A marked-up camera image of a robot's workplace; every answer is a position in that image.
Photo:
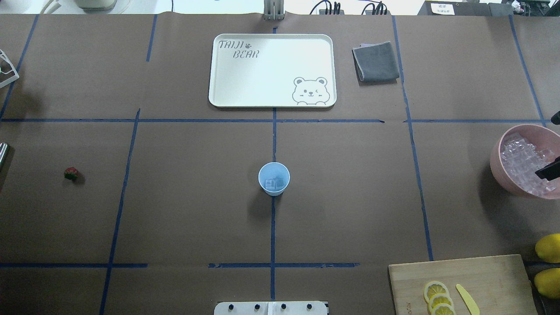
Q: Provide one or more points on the grey metal post bracket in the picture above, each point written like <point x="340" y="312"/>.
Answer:
<point x="273" y="10"/>

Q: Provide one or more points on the white wire cup rack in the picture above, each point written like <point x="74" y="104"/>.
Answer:
<point x="8" y="72"/>

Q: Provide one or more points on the grey folded cloth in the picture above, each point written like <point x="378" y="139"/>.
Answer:
<point x="376" y="62"/>

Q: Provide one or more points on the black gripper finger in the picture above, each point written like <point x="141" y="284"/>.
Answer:
<point x="551" y="171"/>

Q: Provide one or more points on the light blue plastic cup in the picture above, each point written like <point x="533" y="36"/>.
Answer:
<point x="274" y="178"/>

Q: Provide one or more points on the red strawberry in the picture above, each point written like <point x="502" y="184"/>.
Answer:
<point x="71" y="173"/>

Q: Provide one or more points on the black cable connectors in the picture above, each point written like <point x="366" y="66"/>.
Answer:
<point x="327" y="7"/>
<point x="375" y="7"/>

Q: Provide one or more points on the black box with label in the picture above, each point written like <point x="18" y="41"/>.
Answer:
<point x="453" y="8"/>

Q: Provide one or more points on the clear ice cubes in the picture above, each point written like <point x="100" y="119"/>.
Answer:
<point x="521" y="159"/>

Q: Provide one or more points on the lemon slice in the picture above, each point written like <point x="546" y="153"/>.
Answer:
<point x="443" y="309"/>
<point x="440" y="299"/>
<point x="433" y="288"/>

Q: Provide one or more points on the yellow lemon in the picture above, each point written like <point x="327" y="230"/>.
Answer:
<point x="547" y="283"/>
<point x="548" y="248"/>

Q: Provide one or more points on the cream bear serving tray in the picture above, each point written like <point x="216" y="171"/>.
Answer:
<point x="272" y="71"/>

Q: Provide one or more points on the yellow plastic knife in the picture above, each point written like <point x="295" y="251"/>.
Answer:
<point x="468" y="300"/>

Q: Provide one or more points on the wooden cutting board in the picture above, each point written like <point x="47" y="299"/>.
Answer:
<point x="498" y="284"/>

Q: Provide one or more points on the steel muddler with black tip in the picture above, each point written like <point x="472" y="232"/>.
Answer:
<point x="4" y="151"/>

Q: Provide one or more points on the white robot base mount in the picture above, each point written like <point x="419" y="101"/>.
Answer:
<point x="272" y="308"/>

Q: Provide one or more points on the pink bowl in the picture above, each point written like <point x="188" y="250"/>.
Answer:
<point x="543" y="138"/>

